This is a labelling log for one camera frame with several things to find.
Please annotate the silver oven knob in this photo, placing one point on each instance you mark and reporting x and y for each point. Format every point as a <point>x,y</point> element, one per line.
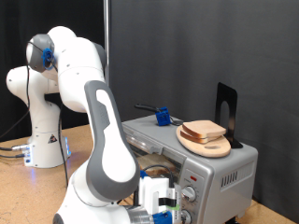
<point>187,216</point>
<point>190,193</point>

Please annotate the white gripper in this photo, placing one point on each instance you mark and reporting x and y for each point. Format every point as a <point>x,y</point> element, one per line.
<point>154,194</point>

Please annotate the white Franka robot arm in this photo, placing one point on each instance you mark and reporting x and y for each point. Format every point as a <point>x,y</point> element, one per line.
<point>109,149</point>

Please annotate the vertical metal pole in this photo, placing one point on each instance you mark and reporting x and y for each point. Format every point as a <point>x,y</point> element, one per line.
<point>107,31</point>

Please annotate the round wooden board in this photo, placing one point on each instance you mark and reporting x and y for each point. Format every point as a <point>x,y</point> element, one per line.
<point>215,149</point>

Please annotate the silver toaster oven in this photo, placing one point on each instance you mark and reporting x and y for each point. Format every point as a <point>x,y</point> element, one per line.
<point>224,199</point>

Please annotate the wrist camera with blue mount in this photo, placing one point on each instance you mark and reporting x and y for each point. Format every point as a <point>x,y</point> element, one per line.
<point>176,199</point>

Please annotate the black metal bookend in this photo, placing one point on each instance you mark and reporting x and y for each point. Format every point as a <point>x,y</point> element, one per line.
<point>232,99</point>

